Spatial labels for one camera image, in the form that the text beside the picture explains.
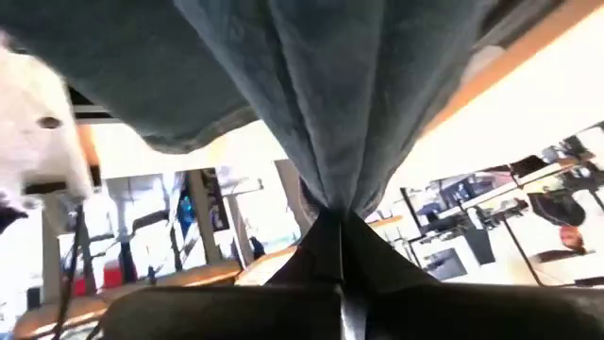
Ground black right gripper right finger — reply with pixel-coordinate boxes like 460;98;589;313
342;212;604;340

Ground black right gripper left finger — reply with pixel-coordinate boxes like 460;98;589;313
101;212;342;340

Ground dark blue jeans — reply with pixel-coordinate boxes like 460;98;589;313
0;0;570;221

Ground person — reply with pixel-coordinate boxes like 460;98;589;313
526;187;589;255

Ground light wooden desk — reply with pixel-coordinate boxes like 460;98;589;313
419;0;604;138

